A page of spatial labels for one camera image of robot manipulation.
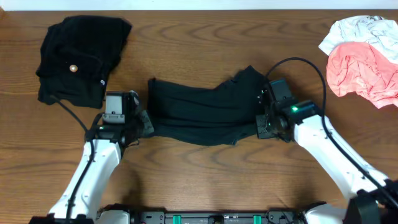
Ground black t-shirt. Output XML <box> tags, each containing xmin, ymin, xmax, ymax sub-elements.
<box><xmin>147</xmin><ymin>66</ymin><xmax>266</xmax><ymax>146</ymax></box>

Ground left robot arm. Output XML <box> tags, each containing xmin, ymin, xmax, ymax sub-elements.
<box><xmin>30</xmin><ymin>90</ymin><xmax>153</xmax><ymax>223</ymax></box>

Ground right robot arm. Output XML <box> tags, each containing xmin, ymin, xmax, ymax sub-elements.
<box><xmin>256</xmin><ymin>90</ymin><xmax>397</xmax><ymax>223</ymax></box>

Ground folded black pants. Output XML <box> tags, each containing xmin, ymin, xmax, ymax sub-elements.
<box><xmin>36</xmin><ymin>15</ymin><xmax>132</xmax><ymax>109</ymax></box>

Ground coral pink t-shirt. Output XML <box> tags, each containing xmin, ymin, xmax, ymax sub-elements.
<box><xmin>326</xmin><ymin>42</ymin><xmax>397</xmax><ymax>109</ymax></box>

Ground white printed t-shirt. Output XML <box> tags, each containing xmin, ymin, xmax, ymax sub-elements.
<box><xmin>318</xmin><ymin>16</ymin><xmax>397</xmax><ymax>63</ymax></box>

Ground left black cable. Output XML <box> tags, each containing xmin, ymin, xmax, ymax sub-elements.
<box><xmin>49</xmin><ymin>95</ymin><xmax>105</xmax><ymax>224</ymax></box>

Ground black cable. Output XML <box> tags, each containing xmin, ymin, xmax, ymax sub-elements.
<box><xmin>49</xmin><ymin>95</ymin><xmax>105</xmax><ymax>224</ymax></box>
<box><xmin>264</xmin><ymin>57</ymin><xmax>398</xmax><ymax>209</ymax></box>

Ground right black cable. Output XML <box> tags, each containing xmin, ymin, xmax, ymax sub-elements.
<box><xmin>264</xmin><ymin>57</ymin><xmax>398</xmax><ymax>209</ymax></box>

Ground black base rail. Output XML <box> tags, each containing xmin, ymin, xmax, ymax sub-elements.
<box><xmin>96</xmin><ymin>203</ymin><xmax>327</xmax><ymax>224</ymax></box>

